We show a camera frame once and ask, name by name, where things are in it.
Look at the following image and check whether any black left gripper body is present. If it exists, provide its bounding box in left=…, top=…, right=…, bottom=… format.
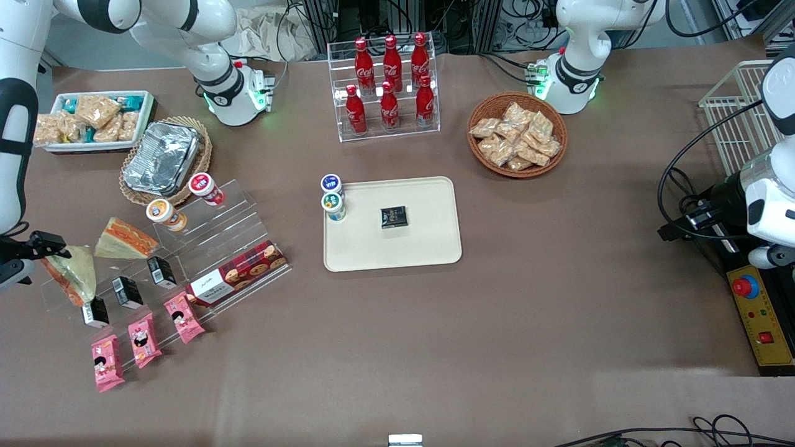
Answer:
left=683, top=171, right=749, bottom=240

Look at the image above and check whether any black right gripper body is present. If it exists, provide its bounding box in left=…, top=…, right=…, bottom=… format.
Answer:
left=0, top=238, right=32, bottom=264

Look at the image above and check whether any lettuce ham sandwich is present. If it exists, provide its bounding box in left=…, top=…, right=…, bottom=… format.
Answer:
left=40, top=245, right=98, bottom=308

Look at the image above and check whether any green lid yogurt cup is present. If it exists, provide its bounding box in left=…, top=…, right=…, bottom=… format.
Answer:
left=321, top=192, right=347, bottom=222

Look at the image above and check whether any wrapped egg ham sandwich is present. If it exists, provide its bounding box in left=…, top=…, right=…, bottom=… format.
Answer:
left=94, top=217, right=160, bottom=260

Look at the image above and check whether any flat wicker tray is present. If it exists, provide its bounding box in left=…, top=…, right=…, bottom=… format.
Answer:
left=119, top=116, right=213, bottom=207

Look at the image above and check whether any beige plastic tray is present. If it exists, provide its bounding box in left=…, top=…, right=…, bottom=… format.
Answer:
left=323, top=176, right=463, bottom=273

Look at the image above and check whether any small black white box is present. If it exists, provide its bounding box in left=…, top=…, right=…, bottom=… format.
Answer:
left=82, top=297, right=110, bottom=328
left=112, top=276, right=144, bottom=310
left=147, top=256, right=178, bottom=290

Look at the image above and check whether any orange lid yogurt cup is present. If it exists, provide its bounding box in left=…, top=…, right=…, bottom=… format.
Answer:
left=146, top=199, right=187, bottom=232

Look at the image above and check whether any yellow emergency stop control box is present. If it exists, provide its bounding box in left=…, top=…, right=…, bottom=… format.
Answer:
left=725, top=264, right=795, bottom=368

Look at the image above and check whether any pink snack packet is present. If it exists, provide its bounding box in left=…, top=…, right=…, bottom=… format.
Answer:
left=127, top=312, right=163, bottom=369
left=91, top=335, right=125, bottom=393
left=163, top=292, right=206, bottom=344

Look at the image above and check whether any aluminium foil container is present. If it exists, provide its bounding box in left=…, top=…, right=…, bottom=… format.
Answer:
left=123, top=121, right=201, bottom=197

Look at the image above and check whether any clear acrylic stepped stand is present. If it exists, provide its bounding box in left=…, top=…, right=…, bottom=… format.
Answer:
left=40, top=179, right=293, bottom=373

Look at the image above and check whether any red lid yogurt cup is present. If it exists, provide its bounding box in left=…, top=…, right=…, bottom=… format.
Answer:
left=189, top=173, right=225, bottom=207

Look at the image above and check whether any white plastic bin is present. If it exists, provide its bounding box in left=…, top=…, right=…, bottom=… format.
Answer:
left=37, top=91, right=153, bottom=153

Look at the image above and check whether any red plaid cookie box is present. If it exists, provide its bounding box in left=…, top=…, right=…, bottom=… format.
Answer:
left=186, top=240, right=288, bottom=308

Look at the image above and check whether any round brown wicker basket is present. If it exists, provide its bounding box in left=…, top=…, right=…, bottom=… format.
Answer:
left=467, top=92, right=568, bottom=179

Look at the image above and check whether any red cola bottle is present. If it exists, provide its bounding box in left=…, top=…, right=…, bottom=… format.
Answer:
left=355, top=37, right=375, bottom=97
left=383, top=35, right=402, bottom=94
left=416, top=75, right=435, bottom=127
left=345, top=84, right=368, bottom=135
left=380, top=81, right=401, bottom=131
left=411, top=33, right=430, bottom=91

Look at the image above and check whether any crumpled beige cloth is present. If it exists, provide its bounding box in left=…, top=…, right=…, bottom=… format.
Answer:
left=233, top=6, right=317, bottom=63

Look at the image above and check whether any clear acrylic bottle rack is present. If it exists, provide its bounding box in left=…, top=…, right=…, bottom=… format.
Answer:
left=327, top=34, right=440, bottom=143

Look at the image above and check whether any long black looping cable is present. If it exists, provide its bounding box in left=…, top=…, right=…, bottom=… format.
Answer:
left=657, top=99, right=765, bottom=240

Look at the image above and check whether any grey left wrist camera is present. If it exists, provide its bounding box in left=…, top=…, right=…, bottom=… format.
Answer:
left=748, top=244, right=795, bottom=271

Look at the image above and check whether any white wire basket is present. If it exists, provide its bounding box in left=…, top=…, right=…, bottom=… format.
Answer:
left=699, top=60, right=784, bottom=178

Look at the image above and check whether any black cable bundle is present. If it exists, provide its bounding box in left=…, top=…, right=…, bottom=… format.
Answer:
left=553, top=415, right=795, bottom=447

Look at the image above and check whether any metal rack with cables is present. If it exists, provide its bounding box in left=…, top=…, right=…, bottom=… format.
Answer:
left=429, top=0, right=560, bottom=53

